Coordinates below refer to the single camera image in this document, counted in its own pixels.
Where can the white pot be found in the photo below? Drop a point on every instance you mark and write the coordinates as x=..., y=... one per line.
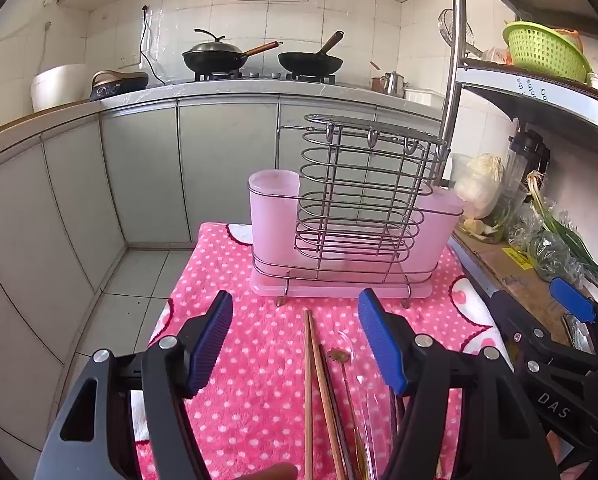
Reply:
x=59, y=87

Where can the white plastic container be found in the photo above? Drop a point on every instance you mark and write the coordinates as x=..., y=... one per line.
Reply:
x=423, y=96

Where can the green onions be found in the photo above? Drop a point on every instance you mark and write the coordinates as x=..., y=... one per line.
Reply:
x=564, y=230

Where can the gold metal spoon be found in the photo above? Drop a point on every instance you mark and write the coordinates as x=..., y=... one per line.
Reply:
x=337, y=356

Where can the steel kettle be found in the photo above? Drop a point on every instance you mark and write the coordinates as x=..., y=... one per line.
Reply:
x=394, y=84

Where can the black frying pan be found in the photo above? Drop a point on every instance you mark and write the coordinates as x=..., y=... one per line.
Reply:
x=309, y=62

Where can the black blender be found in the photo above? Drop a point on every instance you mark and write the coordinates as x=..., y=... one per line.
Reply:
x=526, y=155

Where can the napa cabbage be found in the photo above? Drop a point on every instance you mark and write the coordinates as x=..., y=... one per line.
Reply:
x=481, y=185

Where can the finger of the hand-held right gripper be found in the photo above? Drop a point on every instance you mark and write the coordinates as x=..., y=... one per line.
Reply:
x=524, y=340
x=571, y=300

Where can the metal strainer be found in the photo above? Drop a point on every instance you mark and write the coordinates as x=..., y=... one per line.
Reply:
x=449, y=27

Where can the wooden chopstick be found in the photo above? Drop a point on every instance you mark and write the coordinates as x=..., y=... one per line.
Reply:
x=329, y=410
x=308, y=400

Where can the wide pink plastic cup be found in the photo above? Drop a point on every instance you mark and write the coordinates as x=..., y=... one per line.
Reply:
x=441, y=230

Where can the pink polka dot blanket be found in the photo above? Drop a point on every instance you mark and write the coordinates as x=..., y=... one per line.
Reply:
x=259, y=360

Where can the gas stove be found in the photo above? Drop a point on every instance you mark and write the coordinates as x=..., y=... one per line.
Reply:
x=259, y=77

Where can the black wok with lid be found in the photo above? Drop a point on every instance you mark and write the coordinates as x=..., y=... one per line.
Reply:
x=214, y=57

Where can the pink plastic drip tray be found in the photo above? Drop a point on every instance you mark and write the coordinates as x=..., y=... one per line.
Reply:
x=329, y=287

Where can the metal storage shelf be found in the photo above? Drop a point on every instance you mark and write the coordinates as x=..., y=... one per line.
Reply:
x=529, y=92

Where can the round pink plastic cup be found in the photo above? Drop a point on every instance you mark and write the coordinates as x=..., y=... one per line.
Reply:
x=274, y=220

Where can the cardboard sheet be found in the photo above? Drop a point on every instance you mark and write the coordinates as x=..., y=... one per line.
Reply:
x=499, y=260

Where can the clear plastic spoon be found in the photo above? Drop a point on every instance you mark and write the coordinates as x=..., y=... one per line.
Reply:
x=374, y=410

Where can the grey base cabinets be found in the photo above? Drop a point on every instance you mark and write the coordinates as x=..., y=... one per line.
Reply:
x=144, y=170

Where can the green plastic basket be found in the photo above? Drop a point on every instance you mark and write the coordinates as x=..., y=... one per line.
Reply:
x=544, y=50

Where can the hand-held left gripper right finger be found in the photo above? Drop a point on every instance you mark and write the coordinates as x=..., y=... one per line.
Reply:
x=379, y=340

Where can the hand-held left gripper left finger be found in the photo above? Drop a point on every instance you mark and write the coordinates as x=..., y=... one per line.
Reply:
x=209, y=345

